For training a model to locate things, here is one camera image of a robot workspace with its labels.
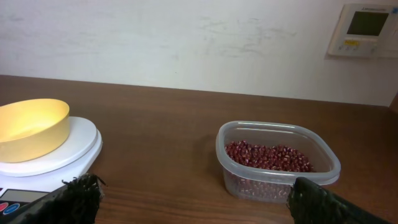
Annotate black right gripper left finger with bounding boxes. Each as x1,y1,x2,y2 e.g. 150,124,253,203
1,173,104,224

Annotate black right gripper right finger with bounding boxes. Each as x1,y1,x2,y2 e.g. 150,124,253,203
287,177,389,224

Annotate red adzuki beans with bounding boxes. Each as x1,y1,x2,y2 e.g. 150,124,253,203
224,140,316,172

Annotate white digital kitchen scale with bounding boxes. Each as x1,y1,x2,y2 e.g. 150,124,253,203
1,116,103,217

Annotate yellow plastic bowl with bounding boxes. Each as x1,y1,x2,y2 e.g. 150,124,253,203
1,98,70,163

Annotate clear plastic container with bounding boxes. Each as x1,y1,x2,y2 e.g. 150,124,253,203
216,121,341,203

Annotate white wall control panel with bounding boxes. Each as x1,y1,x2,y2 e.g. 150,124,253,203
328,3,397,58

